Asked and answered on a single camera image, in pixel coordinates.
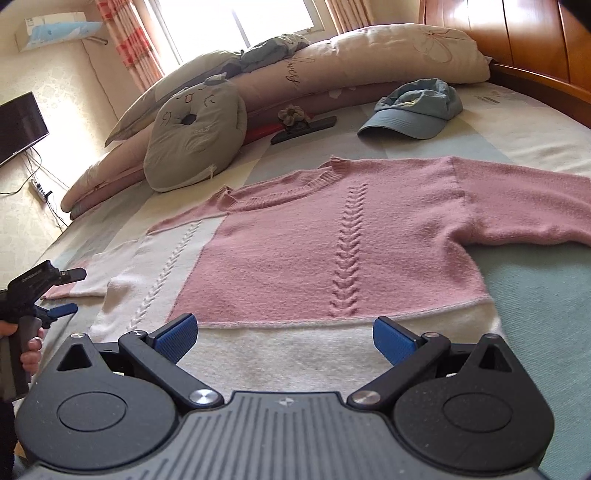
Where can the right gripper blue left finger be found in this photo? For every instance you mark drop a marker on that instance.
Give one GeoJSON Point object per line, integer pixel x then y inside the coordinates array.
{"type": "Point", "coordinates": [153, 357]}

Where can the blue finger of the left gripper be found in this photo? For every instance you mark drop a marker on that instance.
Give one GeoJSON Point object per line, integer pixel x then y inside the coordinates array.
{"type": "Point", "coordinates": [72, 276]}
{"type": "Point", "coordinates": [62, 311]}

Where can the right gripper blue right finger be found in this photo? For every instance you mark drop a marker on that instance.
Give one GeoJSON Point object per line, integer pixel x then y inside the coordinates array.
{"type": "Point", "coordinates": [414, 358]}

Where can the pink and white knit sweater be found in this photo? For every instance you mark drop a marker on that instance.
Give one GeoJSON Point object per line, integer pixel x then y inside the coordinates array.
{"type": "Point", "coordinates": [287, 276]}

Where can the person's left hand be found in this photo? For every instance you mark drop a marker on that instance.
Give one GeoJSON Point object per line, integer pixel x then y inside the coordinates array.
{"type": "Point", "coordinates": [32, 355]}

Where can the grey cat face cushion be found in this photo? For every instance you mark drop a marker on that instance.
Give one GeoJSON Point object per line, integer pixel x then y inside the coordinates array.
{"type": "Point", "coordinates": [196, 135]}

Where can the red stick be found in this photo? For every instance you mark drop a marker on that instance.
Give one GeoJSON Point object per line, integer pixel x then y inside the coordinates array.
{"type": "Point", "coordinates": [256, 133]}

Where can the air conditioner with blue cover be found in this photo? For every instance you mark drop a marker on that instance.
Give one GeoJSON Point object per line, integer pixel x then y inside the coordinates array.
{"type": "Point", "coordinates": [40, 31]}

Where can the blue baseball cap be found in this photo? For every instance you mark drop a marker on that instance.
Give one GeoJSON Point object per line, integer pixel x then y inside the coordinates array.
{"type": "Point", "coordinates": [420, 109]}

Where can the black hair clip with flower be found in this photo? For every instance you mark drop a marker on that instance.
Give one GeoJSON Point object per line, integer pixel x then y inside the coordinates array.
{"type": "Point", "coordinates": [297, 123]}

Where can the left striped curtain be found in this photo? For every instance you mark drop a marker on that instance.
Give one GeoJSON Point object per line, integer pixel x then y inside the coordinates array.
{"type": "Point", "coordinates": [132, 42]}

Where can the striped curtain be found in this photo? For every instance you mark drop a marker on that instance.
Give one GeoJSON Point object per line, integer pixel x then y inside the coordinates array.
{"type": "Point", "coordinates": [349, 15]}
{"type": "Point", "coordinates": [132, 42]}

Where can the grey pillow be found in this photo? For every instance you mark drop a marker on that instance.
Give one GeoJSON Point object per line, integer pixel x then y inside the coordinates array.
{"type": "Point", "coordinates": [142, 112]}

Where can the window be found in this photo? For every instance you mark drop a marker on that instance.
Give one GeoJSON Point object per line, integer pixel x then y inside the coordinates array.
{"type": "Point", "coordinates": [182, 30]}

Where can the floral cream rolled quilt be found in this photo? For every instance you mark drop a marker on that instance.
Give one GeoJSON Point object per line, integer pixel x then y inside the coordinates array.
{"type": "Point", "coordinates": [354, 67]}

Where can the grey folded cloth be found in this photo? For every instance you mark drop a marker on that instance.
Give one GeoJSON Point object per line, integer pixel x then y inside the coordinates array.
{"type": "Point", "coordinates": [271, 51]}

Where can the wooden headboard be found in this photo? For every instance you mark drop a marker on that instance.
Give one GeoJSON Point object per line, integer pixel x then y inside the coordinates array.
{"type": "Point", "coordinates": [537, 48]}

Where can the right striped curtain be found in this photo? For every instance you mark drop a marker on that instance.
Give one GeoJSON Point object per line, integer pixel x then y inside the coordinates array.
{"type": "Point", "coordinates": [349, 15]}

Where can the white power strip on wall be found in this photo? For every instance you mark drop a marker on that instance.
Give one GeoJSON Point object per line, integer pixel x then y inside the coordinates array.
{"type": "Point", "coordinates": [41, 193]}

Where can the black wall television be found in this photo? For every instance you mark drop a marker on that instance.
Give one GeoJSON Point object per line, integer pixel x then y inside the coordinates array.
{"type": "Point", "coordinates": [21, 126]}

